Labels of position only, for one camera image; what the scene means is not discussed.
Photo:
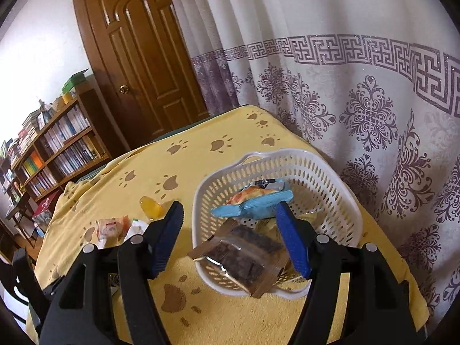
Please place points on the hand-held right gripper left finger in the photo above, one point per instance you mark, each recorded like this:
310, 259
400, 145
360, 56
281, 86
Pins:
166, 239

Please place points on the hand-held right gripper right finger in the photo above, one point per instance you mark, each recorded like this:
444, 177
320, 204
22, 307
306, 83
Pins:
293, 240

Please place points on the white and green snack packet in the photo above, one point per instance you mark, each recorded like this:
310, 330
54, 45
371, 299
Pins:
138, 228

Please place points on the clear packet of dark brownie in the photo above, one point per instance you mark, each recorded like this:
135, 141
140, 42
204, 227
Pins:
244, 255

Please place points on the light blue snack packet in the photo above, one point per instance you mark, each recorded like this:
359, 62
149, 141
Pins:
251, 206

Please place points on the red and white snack packet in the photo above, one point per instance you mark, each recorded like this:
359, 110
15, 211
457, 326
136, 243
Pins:
109, 228

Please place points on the white plastic lattice basket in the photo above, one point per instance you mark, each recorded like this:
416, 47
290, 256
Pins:
316, 176

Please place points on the yellow jelly cup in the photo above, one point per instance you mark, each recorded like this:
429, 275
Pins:
151, 206

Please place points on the yellow paw print blanket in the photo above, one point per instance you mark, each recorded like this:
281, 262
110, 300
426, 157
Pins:
222, 316

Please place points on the red box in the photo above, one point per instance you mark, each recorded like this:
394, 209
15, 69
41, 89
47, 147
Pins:
45, 206

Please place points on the brown wooden bookshelf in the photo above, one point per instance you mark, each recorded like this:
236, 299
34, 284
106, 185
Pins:
100, 122

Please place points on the black chair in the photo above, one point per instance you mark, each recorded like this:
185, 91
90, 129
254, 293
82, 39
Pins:
21, 276

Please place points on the rows of books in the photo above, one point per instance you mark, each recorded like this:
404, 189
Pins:
68, 125

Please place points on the brass door knob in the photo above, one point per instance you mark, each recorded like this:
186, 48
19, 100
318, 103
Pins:
124, 89

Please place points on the brown wooden door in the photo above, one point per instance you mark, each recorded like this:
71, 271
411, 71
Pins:
143, 61

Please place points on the green box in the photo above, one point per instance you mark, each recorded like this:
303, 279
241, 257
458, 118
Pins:
73, 81

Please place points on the white curtain with purple pattern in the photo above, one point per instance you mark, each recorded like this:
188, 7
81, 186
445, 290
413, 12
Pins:
323, 7

